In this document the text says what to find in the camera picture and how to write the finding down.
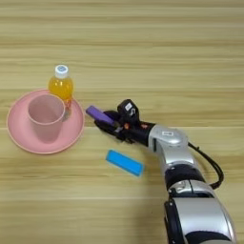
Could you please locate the pink cup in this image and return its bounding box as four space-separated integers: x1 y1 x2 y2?
26 93 67 145

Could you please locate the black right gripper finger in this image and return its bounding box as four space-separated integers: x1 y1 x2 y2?
93 118 127 141
103 110 122 124

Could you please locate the blue block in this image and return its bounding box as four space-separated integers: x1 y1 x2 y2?
105 149 145 177

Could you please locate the purple block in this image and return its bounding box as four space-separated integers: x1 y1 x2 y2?
85 105 115 126

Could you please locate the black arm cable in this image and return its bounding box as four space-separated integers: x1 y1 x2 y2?
187 142 225 191

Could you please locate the orange juice bottle white cap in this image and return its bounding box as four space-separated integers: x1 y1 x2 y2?
48 64 74 122

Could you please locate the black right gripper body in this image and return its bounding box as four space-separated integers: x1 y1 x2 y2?
117 119 156 147

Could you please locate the pink plate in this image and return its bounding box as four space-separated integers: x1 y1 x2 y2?
6 88 86 155

